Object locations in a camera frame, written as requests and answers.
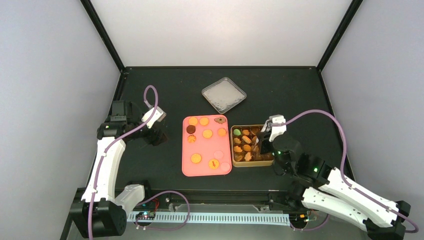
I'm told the white slotted cable duct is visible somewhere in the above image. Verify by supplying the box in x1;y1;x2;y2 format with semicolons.
127;211;291;227

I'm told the dark chocolate cookie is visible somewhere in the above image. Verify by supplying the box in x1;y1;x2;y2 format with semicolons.
186;125;196;135

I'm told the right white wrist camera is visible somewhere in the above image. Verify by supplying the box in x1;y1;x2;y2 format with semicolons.
260;114;287;142

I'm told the green round cookie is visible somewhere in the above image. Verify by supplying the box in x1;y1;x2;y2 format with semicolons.
233;128;242;136

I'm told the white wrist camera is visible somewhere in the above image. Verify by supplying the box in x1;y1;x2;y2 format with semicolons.
141;106;167;129
260;114;287;142

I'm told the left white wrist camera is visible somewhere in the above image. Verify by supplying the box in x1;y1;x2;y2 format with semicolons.
141;106;167;129

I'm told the pink plastic tray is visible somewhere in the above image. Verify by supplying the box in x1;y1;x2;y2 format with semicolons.
181;114;232;177

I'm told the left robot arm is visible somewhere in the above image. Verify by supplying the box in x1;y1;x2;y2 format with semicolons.
69;100;167;240

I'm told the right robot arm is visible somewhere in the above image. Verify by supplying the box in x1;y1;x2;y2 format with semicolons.
256;132;411;240

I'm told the pale pink cookie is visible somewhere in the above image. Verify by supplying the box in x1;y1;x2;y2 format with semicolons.
213;150;224;160
220;162;232;173

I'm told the beige round cookie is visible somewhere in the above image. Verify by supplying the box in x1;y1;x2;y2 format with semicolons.
217;128;227;137

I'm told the purple cable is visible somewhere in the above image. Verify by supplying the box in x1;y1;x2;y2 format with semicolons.
86;85;191;240
268;109;420;234

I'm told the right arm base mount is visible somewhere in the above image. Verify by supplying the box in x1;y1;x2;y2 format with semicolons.
264;191;313;213

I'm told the brown flower cookie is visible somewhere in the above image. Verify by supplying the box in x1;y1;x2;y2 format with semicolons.
214;117;227;124

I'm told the yellow cookie red mark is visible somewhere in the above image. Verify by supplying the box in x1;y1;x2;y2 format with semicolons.
208;158;220;170

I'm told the orange round cookie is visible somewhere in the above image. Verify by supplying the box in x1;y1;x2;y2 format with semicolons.
188;117;199;126
199;117;210;126
202;129;213;139
242;129;251;136

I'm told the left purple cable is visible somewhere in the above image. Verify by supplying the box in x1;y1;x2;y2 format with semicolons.
86;85;191;240

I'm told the gold cookie tin box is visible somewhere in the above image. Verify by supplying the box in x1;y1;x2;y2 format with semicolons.
230;124;274;168

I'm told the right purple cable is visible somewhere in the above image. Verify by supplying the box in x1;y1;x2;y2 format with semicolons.
268;109;420;234

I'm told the clear plastic lid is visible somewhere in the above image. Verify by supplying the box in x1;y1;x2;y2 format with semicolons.
201;77;247;115

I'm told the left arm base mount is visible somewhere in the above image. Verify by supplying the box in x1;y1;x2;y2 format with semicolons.
132;190;172;212

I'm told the orange swirl cookie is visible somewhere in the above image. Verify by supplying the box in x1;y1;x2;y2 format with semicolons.
187;134;197;143

